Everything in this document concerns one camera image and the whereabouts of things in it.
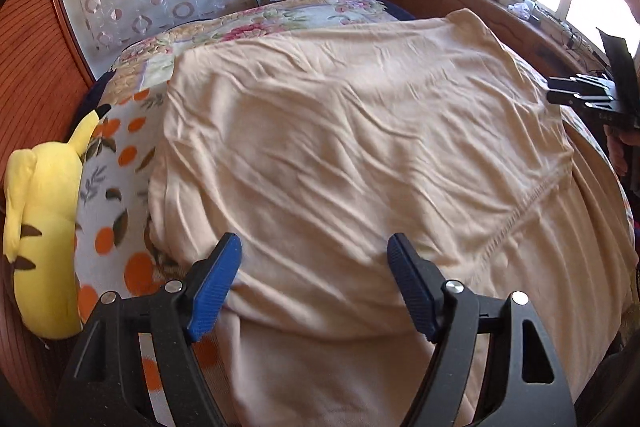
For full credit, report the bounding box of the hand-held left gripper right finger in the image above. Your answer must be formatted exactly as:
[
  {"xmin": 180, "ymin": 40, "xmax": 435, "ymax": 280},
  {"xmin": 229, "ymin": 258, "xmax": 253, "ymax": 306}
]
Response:
[{"xmin": 386, "ymin": 232, "xmax": 581, "ymax": 427}]

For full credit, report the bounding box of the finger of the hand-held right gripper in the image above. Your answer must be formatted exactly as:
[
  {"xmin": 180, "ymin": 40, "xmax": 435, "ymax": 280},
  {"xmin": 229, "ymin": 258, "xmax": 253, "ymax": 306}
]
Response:
[{"xmin": 546, "ymin": 76, "xmax": 617, "ymax": 106}]

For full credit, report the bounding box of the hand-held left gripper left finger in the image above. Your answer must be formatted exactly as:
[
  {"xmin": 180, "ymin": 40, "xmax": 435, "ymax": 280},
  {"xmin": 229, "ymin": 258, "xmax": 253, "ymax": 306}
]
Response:
[{"xmin": 52, "ymin": 232, "xmax": 244, "ymax": 427}]

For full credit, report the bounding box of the beige printed t-shirt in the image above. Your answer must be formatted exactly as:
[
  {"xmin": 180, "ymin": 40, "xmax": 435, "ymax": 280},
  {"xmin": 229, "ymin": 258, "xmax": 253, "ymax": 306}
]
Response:
[{"xmin": 147, "ymin": 8, "xmax": 638, "ymax": 427}]

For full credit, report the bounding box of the person's right hand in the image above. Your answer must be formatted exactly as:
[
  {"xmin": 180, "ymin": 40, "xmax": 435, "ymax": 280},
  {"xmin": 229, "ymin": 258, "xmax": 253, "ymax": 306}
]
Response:
[{"xmin": 606, "ymin": 127, "xmax": 632, "ymax": 178}]

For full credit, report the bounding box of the orange fruit print bed sheet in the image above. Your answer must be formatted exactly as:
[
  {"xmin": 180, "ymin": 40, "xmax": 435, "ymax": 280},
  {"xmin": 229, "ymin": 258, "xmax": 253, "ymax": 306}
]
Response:
[{"xmin": 75, "ymin": 57, "xmax": 631, "ymax": 427}]

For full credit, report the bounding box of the yellow plush toy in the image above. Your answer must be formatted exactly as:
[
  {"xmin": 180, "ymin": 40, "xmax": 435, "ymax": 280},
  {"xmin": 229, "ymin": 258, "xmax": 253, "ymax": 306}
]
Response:
[{"xmin": 2, "ymin": 103, "xmax": 112, "ymax": 339}]

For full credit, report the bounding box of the floral quilt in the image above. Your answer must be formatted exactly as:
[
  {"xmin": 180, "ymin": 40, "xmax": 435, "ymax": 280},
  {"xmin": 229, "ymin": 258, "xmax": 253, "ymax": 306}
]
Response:
[{"xmin": 102, "ymin": 0, "xmax": 401, "ymax": 82}]

